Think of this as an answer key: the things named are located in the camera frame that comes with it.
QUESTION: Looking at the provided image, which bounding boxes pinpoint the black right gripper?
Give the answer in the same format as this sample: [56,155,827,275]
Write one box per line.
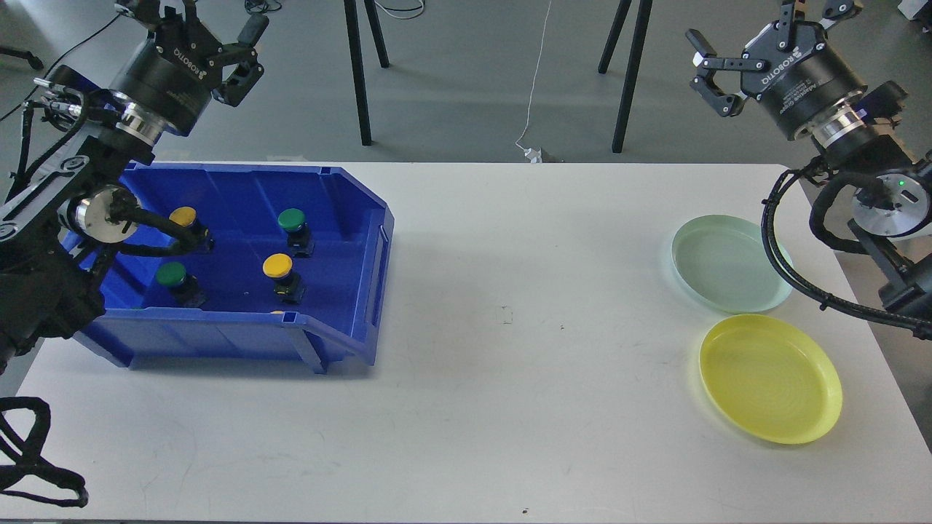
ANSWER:
[685,21,866,140]

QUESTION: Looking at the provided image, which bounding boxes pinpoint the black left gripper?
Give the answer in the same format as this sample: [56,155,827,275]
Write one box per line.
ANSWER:
[109,7,269,136]

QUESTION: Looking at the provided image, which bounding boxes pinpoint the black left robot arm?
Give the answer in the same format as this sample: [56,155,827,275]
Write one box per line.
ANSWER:
[1,1,269,365]

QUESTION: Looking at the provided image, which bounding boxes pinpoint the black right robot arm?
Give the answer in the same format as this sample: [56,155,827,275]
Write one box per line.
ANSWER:
[686,15,930,341]

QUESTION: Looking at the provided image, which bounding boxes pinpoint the pale green plate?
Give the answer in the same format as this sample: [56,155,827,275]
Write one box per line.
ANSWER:
[669,215,793,314]

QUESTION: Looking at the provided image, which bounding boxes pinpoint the yellow plate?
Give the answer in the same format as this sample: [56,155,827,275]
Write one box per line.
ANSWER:
[697,314,843,445]

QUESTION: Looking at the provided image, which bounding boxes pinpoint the black tripod right legs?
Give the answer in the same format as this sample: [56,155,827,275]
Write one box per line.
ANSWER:
[597,1,653,154]

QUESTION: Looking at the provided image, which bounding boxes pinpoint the black tripod legs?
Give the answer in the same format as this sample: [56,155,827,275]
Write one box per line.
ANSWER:
[597,1,653,154]
[342,1,390,146]

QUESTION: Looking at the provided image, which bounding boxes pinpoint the black tripod left legs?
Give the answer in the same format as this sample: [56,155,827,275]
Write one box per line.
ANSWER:
[342,1,390,146]

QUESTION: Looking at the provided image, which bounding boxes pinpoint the blue plastic bin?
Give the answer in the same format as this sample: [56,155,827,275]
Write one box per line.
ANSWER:
[74,163,393,373]

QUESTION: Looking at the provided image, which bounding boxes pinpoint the black floor cable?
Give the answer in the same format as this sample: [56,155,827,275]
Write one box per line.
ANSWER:
[0,11,125,124]

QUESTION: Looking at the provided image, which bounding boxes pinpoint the white cable with plug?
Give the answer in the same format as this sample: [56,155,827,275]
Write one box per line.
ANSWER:
[516,0,554,164]

